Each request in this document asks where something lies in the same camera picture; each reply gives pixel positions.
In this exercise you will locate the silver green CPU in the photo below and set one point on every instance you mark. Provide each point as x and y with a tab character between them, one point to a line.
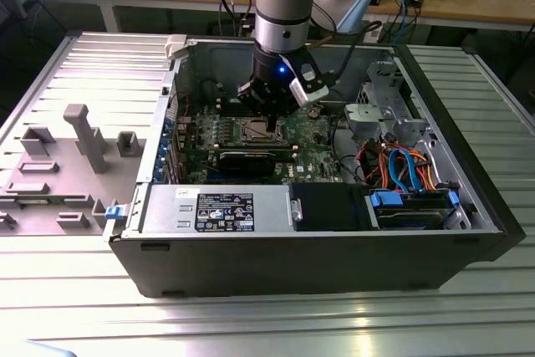
257	129

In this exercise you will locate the black RAM slot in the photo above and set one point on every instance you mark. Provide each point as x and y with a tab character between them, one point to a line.
255	148
227	106
227	115
227	110
227	102
255	144

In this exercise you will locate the blue expansion slot clip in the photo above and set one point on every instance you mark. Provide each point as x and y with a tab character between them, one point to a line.
168	125
162	151
157	173

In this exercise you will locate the round coin cell battery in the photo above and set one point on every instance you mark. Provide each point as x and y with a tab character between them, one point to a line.
315	113

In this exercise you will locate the installed RAM stick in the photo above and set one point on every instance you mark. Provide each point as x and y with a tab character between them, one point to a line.
284	155

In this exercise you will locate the green motherboard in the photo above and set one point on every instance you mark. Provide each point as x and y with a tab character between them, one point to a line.
309	152

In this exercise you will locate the pale grey case latch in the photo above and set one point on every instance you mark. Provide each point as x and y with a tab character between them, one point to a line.
175	45

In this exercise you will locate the silver metal drive cage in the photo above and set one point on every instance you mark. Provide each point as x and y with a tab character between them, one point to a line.
368	112

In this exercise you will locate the white label tag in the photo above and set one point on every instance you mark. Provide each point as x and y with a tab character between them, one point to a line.
375	34

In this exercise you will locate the small black box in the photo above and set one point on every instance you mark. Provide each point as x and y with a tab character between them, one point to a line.
415	1

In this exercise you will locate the grey power supply unit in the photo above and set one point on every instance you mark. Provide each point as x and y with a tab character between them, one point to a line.
175	210

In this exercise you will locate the black open PC case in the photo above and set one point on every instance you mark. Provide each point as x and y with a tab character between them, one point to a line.
292	265

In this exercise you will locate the hard disk blue carrier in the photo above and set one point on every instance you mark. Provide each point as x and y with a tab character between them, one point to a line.
409	210

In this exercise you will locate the blue plastic case latch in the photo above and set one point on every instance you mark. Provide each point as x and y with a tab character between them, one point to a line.
115	212

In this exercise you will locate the grey plastic parts rack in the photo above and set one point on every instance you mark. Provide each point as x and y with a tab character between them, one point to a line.
62	173

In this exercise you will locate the green RAM stick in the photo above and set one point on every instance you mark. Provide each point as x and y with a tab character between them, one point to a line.
37	202

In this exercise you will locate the pale blue rounded object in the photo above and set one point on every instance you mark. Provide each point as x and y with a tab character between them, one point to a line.
50	348

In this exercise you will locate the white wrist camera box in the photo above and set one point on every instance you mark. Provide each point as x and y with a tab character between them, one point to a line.
311	85

